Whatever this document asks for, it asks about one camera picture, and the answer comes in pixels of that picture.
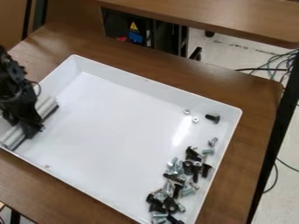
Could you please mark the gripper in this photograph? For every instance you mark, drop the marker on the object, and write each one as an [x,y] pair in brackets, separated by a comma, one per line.
[19,99]

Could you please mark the grey metal bar tool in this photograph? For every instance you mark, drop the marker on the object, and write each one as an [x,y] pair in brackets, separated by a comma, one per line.
[47,105]

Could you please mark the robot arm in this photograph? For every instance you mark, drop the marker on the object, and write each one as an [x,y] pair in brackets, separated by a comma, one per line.
[8,65]

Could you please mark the pile of metal screws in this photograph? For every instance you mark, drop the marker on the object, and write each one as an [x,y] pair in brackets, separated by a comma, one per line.
[181,178]
[212,117]

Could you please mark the white tray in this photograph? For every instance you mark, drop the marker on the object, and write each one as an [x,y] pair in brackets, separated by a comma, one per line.
[117,125]

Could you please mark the black equipment box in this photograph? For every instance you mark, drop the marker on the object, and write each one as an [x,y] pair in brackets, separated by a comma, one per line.
[132,32]

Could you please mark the wooden desk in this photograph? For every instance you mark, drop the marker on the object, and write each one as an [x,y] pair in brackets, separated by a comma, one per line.
[218,17]

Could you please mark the black metal post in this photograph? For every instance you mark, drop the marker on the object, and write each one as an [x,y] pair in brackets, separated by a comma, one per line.
[277,122]

